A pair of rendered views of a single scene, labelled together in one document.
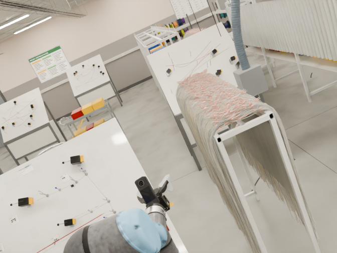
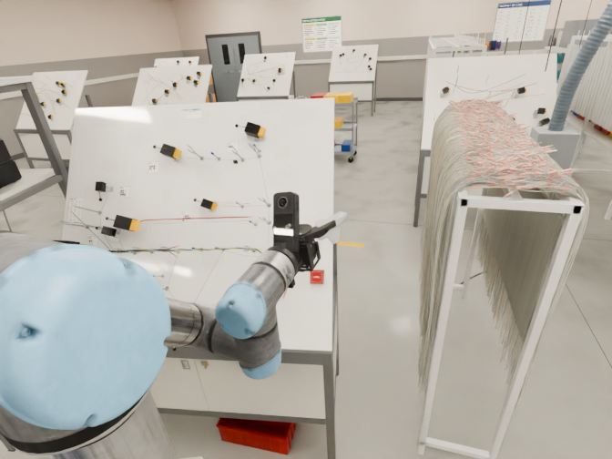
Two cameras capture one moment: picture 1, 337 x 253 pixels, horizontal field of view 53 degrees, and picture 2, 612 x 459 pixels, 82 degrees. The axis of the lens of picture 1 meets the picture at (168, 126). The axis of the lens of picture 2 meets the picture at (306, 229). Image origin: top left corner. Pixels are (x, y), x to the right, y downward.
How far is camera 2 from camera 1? 0.61 m
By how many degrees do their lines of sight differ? 19
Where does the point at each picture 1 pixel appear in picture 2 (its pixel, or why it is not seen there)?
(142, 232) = (33, 362)
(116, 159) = (306, 156)
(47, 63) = (320, 32)
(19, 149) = not seen: hidden behind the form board
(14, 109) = (261, 65)
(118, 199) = not seen: hidden behind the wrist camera
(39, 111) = (284, 79)
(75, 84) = (336, 68)
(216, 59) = (517, 103)
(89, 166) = (268, 147)
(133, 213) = (63, 277)
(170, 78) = (442, 100)
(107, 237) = not seen: outside the picture
